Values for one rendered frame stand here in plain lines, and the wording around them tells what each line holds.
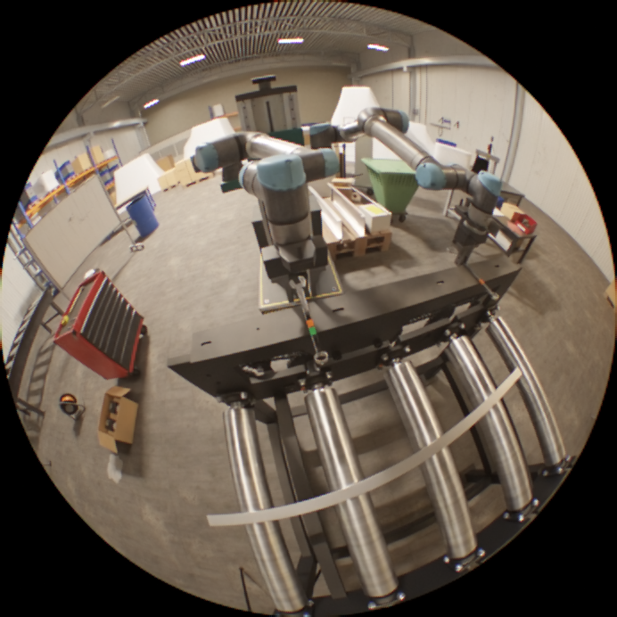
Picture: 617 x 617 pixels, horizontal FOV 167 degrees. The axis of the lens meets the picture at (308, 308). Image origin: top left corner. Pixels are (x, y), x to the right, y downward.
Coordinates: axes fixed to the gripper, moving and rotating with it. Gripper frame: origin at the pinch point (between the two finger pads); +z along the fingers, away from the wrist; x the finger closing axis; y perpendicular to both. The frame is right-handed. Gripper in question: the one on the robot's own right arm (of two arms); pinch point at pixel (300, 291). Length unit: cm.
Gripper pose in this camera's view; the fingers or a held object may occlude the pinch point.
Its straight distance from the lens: 52.0
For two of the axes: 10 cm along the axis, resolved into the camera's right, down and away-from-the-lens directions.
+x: -9.7, 2.5, -0.8
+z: 0.9, 6.1, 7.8
